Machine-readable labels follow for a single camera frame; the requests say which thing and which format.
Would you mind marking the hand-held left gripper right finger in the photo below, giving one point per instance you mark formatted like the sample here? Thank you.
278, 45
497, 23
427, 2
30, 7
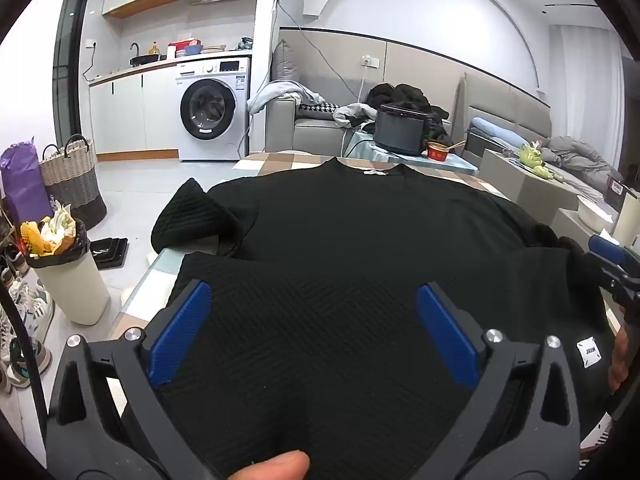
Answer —
447, 330

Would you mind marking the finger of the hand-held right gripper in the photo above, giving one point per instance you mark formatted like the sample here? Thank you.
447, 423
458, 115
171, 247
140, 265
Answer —
607, 249

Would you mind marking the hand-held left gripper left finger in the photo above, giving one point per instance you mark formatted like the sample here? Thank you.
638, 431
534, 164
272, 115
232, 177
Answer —
182, 330

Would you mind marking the black knit sweater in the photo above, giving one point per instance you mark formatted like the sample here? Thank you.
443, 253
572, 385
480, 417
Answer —
350, 235

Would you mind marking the person's right hand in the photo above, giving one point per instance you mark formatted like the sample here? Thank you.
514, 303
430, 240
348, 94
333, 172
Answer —
620, 360

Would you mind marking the person's left hand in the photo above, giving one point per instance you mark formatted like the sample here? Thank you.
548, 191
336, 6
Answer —
270, 467

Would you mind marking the white container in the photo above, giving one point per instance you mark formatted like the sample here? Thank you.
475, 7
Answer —
595, 212

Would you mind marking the grey duvet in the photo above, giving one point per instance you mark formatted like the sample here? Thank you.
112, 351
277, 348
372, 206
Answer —
580, 155

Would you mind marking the beige side table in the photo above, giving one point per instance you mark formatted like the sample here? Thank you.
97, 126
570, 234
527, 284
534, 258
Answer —
515, 180

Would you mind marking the green plush toy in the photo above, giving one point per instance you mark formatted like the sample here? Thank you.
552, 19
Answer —
531, 156

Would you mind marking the beige trash bin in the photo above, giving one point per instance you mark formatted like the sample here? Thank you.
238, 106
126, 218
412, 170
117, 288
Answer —
70, 285

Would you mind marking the pile of sneakers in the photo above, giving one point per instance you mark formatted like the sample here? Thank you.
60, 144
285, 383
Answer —
30, 310

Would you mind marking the white curtain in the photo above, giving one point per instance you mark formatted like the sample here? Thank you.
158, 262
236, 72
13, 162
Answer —
585, 90

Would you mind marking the blue pillow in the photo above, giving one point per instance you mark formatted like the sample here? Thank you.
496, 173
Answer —
495, 127

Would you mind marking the red bowl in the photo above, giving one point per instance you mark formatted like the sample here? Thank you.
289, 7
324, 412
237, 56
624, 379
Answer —
438, 152

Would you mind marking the striped cloth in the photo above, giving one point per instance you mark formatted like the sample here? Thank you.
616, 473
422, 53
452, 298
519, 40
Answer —
597, 432

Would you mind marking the wooden utensil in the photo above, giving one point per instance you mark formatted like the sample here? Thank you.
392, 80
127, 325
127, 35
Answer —
455, 146

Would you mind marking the woven laundry basket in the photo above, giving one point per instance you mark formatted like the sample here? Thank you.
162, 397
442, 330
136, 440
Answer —
75, 180

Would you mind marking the plaid blanket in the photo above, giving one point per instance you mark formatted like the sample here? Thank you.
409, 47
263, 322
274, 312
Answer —
280, 162

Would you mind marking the light blue tablecloth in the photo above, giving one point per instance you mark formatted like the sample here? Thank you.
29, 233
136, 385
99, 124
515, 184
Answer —
365, 147

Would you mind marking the purple bag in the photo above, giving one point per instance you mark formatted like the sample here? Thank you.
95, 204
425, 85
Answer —
20, 185

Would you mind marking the white washing machine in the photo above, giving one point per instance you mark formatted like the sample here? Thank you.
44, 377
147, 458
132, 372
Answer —
207, 107

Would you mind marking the grey sofa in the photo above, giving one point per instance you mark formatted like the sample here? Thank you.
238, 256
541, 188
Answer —
280, 125

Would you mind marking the white base cabinets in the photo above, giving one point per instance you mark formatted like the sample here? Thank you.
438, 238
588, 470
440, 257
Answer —
125, 110

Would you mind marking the light grey garment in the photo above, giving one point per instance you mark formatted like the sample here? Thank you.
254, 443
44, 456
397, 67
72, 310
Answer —
352, 112

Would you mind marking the black jacket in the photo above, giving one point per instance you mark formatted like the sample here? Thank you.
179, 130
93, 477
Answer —
405, 95

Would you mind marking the houndstooth cushion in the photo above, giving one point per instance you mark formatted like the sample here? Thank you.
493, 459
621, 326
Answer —
320, 109

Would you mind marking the light grey throw blanket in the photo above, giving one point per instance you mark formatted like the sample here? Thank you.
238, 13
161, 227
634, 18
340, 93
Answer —
280, 91

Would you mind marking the black pan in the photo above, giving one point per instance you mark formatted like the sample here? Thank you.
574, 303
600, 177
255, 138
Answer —
145, 60

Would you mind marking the black faucet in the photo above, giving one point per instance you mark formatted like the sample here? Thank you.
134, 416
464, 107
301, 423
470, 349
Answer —
135, 50

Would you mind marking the grey cushion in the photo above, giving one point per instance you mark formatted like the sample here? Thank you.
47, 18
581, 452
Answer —
287, 62

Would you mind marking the black framed door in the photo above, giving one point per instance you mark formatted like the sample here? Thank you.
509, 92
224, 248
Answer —
75, 60

